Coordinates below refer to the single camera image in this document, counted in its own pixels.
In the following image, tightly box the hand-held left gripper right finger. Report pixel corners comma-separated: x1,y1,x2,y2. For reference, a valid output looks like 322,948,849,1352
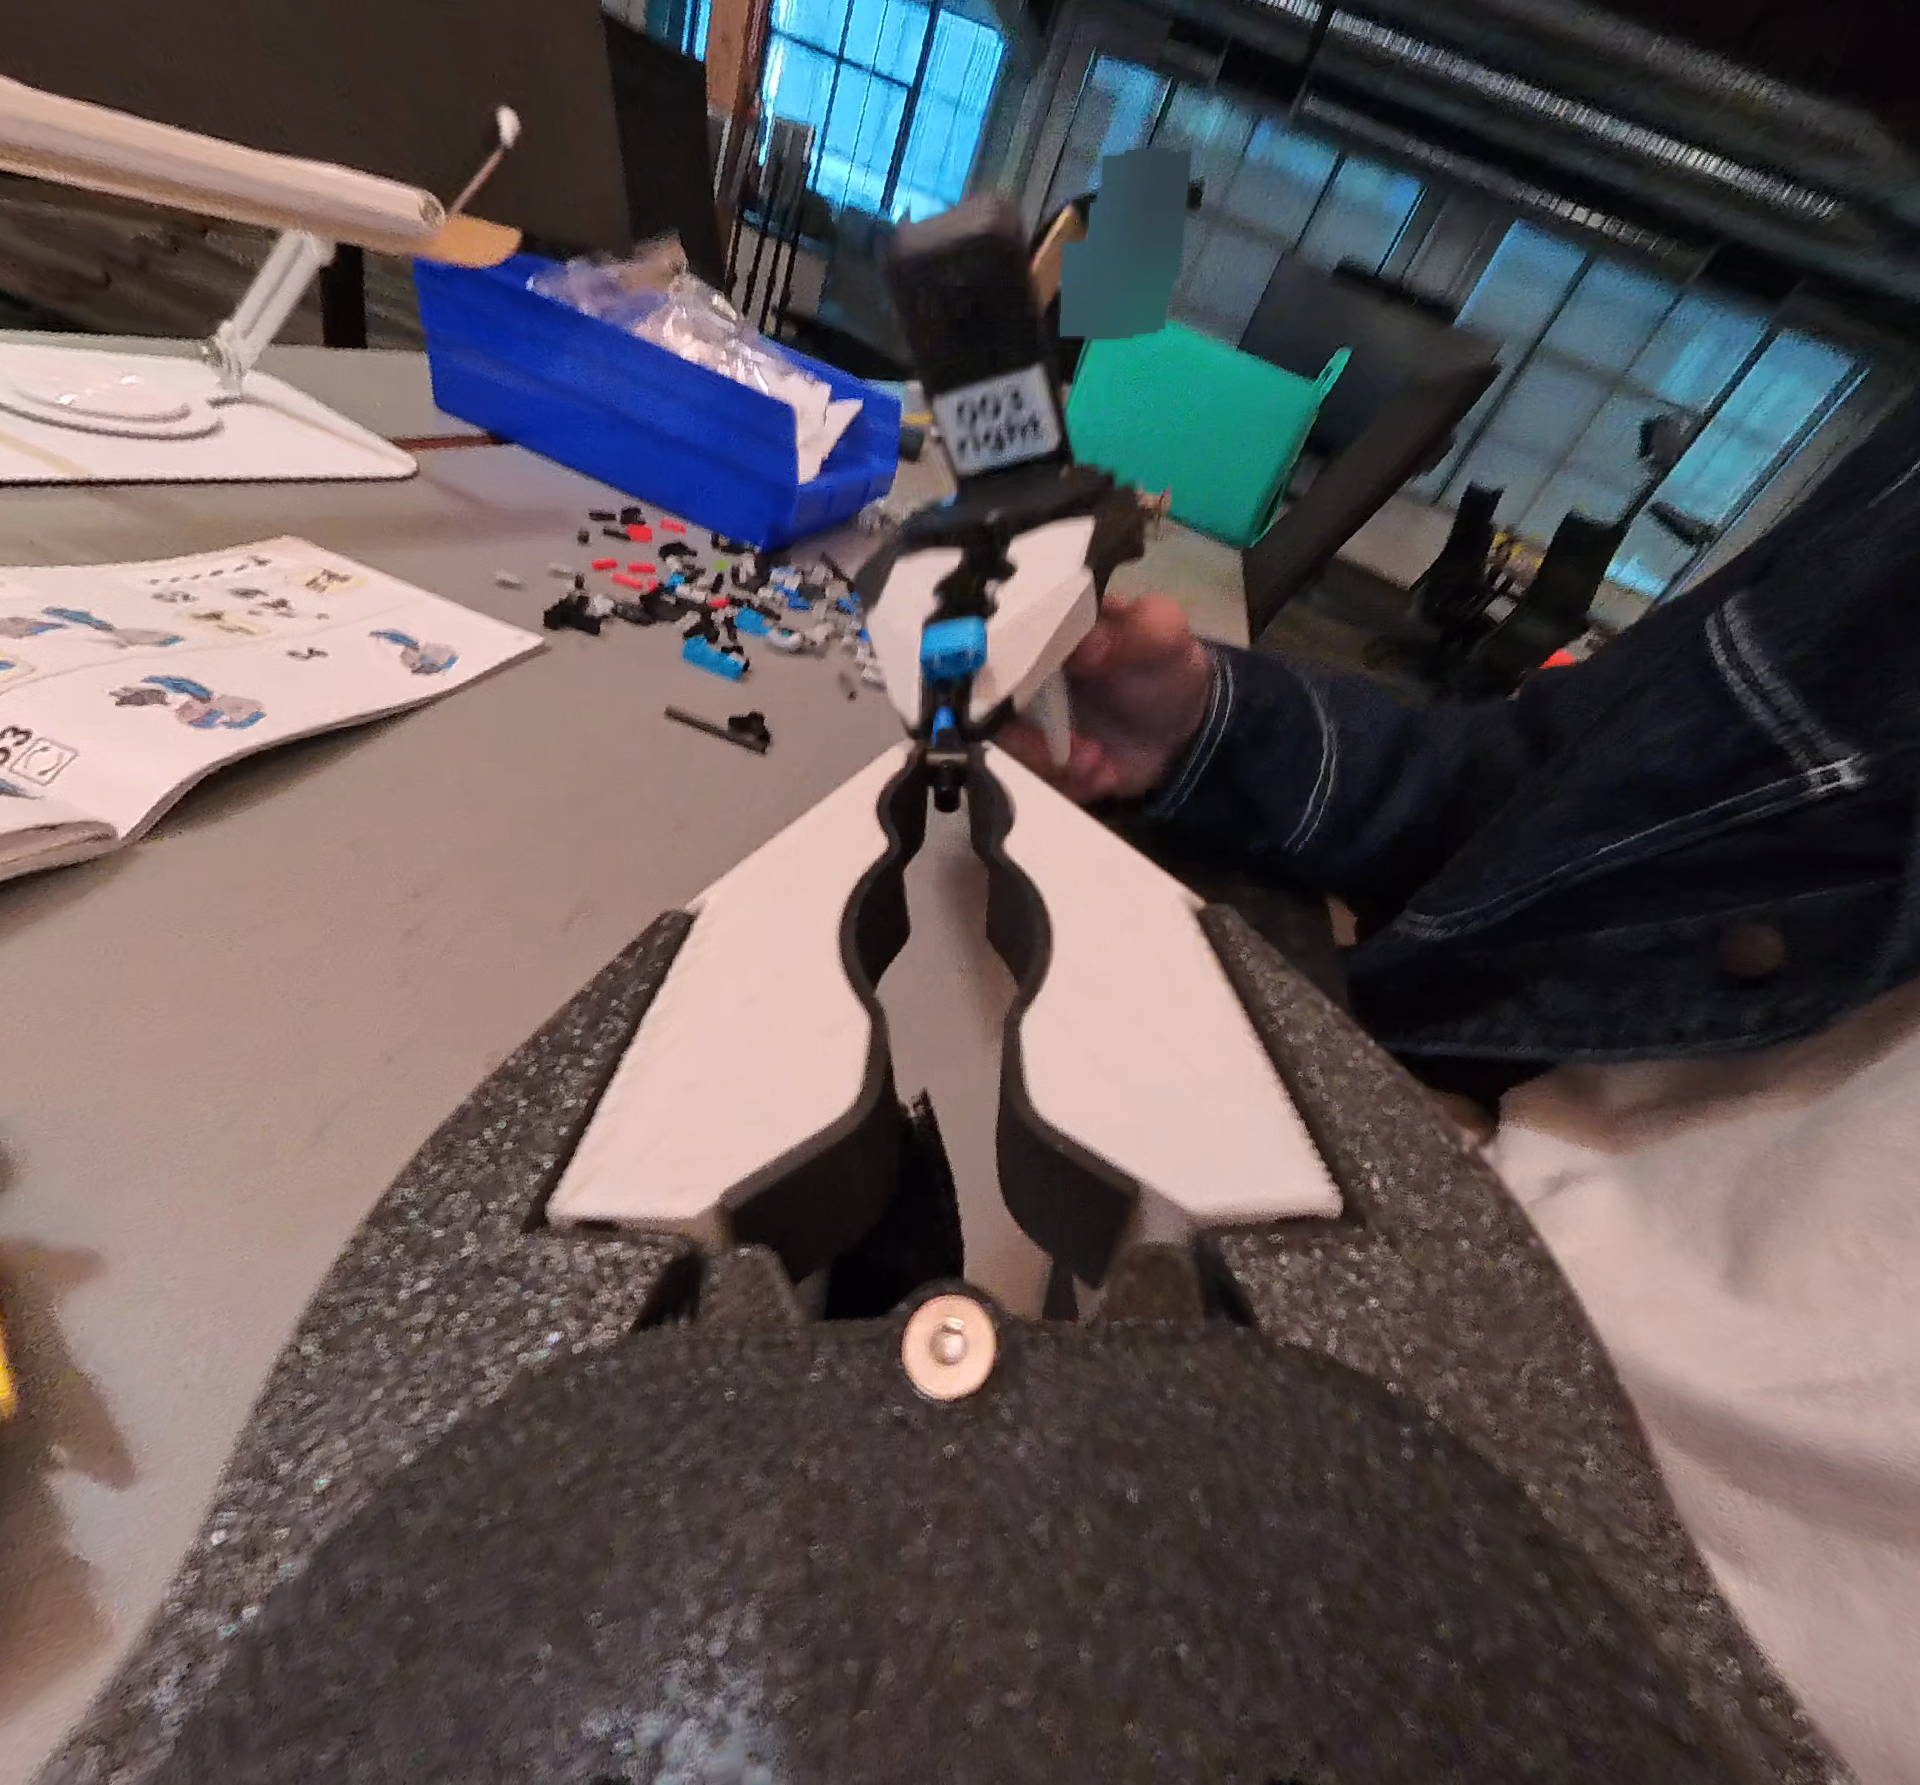
959,739,1342,1317

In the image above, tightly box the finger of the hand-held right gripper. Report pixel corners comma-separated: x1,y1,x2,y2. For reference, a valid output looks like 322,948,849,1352
869,543,948,733
958,553,1100,743

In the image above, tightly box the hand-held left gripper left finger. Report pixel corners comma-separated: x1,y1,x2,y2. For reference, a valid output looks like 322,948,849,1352
546,739,921,1283

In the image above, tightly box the person's right forearm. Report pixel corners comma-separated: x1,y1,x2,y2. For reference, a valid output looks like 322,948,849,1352
1156,419,1920,1070

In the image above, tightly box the grey desk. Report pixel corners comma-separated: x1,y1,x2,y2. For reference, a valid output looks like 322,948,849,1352
0,336,1254,1785

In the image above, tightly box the person's right hand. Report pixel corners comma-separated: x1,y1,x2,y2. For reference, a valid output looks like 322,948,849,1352
1001,593,1211,804

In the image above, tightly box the pile of small brick pieces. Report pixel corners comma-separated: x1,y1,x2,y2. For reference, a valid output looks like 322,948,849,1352
543,501,890,687

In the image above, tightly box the teal board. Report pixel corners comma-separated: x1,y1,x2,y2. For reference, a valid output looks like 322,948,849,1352
1068,322,1352,549

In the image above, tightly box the clear plastic bag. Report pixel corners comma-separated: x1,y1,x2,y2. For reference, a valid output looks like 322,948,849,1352
533,243,864,482

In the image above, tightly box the large paned window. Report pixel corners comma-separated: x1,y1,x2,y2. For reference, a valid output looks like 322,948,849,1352
644,0,1011,224

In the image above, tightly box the blue storage bin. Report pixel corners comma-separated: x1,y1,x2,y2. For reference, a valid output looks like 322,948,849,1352
412,255,902,549

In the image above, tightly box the black office chair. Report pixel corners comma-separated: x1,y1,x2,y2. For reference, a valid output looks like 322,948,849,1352
1477,511,1631,696
1382,480,1505,680

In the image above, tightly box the open instruction booklet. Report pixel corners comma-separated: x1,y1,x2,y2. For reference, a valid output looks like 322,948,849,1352
0,534,546,883

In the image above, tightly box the white shirt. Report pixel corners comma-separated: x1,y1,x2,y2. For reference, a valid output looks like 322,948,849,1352
1477,991,1920,1785

